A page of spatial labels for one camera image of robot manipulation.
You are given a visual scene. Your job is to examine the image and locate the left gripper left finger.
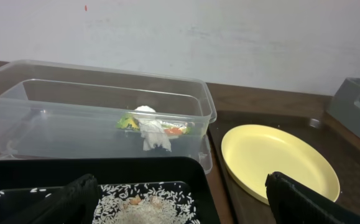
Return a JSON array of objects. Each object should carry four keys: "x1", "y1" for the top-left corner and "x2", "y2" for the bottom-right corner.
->
[{"x1": 0, "y1": 174, "x2": 101, "y2": 224}]

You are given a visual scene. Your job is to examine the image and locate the rice food scraps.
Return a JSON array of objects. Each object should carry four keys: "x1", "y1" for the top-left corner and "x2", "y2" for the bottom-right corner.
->
[{"x1": 0, "y1": 180, "x2": 201, "y2": 224}]

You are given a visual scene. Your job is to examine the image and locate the green snack wrapper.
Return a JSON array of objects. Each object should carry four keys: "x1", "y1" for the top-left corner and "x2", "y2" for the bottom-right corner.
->
[{"x1": 116, "y1": 113, "x2": 192, "y2": 136}]

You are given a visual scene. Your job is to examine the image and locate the clear plastic bin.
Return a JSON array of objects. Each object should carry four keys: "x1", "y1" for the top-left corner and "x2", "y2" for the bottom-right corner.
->
[{"x1": 0, "y1": 60, "x2": 217, "y2": 173}]

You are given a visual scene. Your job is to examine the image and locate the grey dishwasher rack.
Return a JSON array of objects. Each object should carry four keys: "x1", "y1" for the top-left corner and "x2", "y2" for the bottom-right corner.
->
[{"x1": 326, "y1": 78, "x2": 360, "y2": 138}]

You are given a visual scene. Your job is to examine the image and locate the black tray bin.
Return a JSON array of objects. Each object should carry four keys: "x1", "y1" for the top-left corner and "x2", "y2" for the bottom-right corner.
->
[{"x1": 0, "y1": 157, "x2": 219, "y2": 223}]

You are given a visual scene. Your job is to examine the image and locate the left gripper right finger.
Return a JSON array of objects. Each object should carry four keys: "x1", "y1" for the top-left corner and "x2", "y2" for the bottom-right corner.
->
[{"x1": 265, "y1": 172, "x2": 360, "y2": 224}]

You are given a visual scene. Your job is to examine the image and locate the yellow plate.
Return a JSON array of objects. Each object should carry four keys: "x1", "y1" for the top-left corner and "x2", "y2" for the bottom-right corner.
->
[{"x1": 221, "y1": 124, "x2": 341, "y2": 204}]

